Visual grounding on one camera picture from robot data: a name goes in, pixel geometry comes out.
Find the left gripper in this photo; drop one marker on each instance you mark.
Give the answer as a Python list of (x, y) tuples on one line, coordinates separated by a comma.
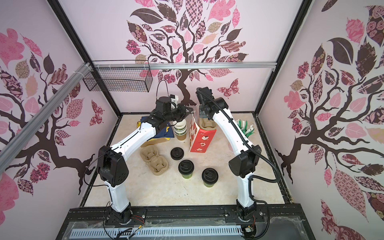
[(182, 108)]

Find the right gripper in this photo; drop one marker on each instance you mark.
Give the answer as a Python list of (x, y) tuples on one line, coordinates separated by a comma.
[(201, 108)]

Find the single pulp cup carrier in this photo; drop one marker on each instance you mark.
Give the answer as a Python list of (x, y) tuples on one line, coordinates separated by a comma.
[(208, 125)]

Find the red white paper bag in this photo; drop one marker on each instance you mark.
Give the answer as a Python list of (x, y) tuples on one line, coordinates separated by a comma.
[(199, 139)]

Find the black cup lid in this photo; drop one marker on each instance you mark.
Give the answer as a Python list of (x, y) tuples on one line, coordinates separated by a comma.
[(210, 175), (186, 166)]

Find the green paper coffee cup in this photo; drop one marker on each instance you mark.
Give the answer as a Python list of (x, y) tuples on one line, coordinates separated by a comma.
[(187, 175)]

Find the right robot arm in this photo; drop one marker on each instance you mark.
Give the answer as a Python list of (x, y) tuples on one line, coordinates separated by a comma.
[(247, 155)]

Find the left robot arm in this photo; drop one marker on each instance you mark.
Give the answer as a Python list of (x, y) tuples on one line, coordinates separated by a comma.
[(112, 166)]

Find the stack of paper cups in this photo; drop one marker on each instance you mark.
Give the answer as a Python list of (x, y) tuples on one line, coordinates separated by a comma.
[(180, 130)]

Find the blue napkin stack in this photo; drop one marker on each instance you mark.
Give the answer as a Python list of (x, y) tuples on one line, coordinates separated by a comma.
[(164, 133)]

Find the stack of black lids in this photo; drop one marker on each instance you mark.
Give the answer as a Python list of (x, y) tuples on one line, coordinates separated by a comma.
[(177, 153)]

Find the green white straw packets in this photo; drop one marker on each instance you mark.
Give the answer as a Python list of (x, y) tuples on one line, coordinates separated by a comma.
[(247, 129)]

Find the pulp cup carrier tray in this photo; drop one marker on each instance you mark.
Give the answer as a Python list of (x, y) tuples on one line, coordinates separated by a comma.
[(156, 163)]

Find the black wire basket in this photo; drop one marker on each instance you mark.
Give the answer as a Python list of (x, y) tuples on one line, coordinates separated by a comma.
[(120, 76)]

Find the aluminium frame bar back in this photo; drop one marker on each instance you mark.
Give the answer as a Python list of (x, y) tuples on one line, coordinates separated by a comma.
[(183, 66)]

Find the white cable duct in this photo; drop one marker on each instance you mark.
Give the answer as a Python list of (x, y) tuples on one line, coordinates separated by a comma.
[(154, 232)]

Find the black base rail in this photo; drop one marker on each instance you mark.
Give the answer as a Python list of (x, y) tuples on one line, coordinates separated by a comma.
[(269, 222)]

